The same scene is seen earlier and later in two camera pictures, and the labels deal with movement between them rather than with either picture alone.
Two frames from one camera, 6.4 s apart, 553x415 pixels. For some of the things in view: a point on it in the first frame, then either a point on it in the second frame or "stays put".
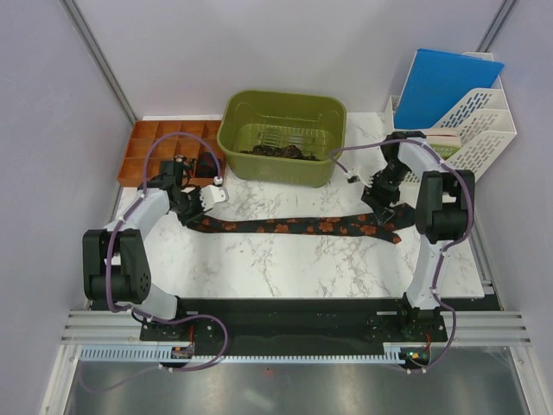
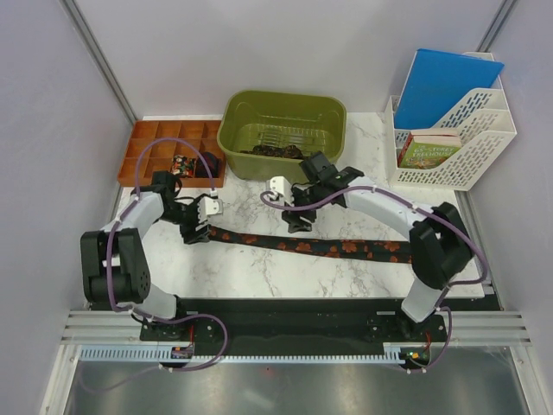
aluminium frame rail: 473,327 stays put
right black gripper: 379,201 to 293,218
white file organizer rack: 482,121 stays put
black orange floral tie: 374,218 to 396,252
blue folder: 438,81 stays put
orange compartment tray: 155,141 stays put
